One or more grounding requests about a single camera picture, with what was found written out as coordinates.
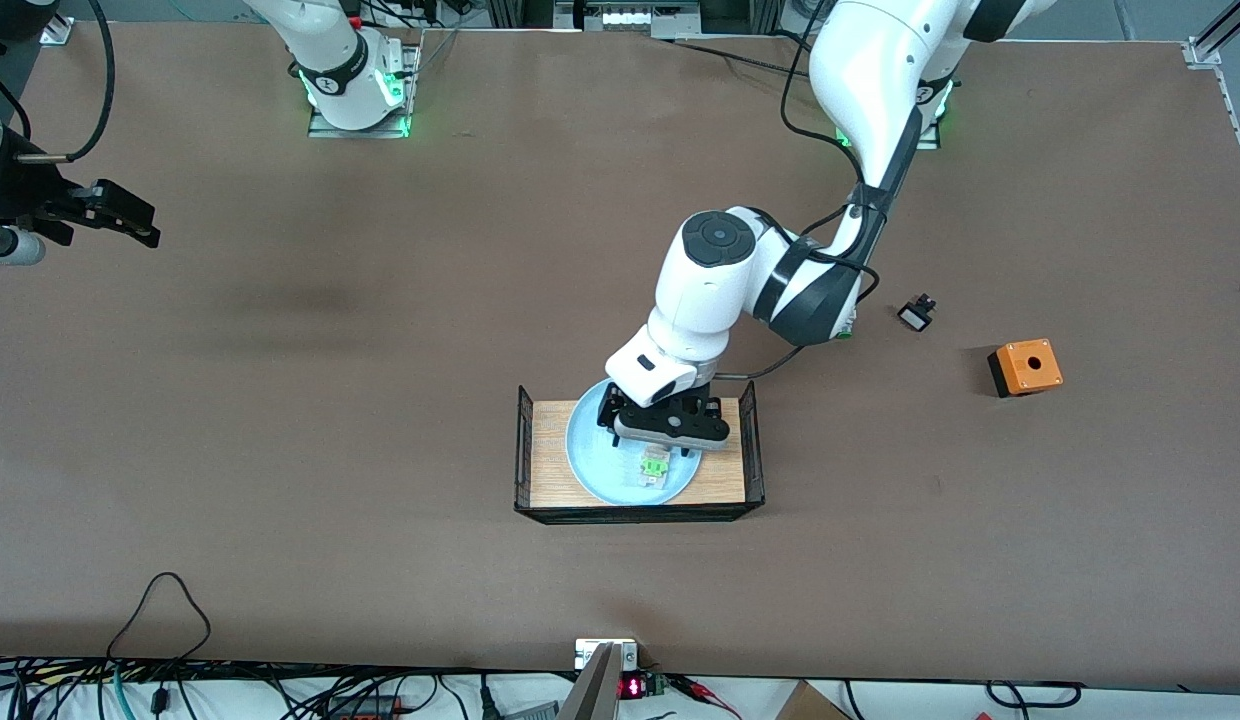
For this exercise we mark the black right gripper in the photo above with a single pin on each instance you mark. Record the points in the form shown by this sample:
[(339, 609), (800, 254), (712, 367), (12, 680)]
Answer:
[(20, 190)]

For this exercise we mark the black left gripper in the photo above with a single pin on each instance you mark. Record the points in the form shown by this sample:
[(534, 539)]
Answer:
[(612, 405)]

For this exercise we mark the light blue round plate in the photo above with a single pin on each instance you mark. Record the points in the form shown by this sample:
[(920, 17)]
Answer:
[(600, 460)]

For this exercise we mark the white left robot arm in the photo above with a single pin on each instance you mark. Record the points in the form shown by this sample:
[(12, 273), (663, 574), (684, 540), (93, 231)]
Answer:
[(880, 80)]

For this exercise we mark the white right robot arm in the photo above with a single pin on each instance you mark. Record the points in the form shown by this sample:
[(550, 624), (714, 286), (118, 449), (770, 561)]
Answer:
[(330, 60)]

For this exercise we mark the black square white-faced push button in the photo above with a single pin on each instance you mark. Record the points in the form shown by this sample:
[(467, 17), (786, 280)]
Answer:
[(917, 318)]

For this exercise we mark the wooden tray with black sides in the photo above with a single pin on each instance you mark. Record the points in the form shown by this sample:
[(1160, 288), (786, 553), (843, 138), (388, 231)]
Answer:
[(725, 480)]

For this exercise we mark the red digit display module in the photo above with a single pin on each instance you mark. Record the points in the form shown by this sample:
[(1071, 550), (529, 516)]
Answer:
[(635, 687)]

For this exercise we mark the aluminium profile bar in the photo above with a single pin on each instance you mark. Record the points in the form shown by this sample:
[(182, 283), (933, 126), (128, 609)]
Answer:
[(592, 695)]

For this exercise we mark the brown cardboard piece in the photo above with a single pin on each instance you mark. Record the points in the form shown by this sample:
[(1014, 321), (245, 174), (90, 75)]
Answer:
[(810, 705)]

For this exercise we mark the silver metal bracket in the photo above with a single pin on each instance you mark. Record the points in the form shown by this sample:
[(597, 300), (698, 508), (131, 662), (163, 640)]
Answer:
[(585, 652)]

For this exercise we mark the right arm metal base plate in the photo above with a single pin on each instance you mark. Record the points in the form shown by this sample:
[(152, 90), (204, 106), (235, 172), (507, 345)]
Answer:
[(360, 132)]

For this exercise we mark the orange button enclosure box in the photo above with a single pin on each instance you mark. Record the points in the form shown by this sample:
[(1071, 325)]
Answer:
[(1028, 362)]

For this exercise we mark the aluminium corner frame profile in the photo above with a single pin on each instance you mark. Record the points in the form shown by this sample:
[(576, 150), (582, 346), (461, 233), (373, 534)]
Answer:
[(1220, 30)]

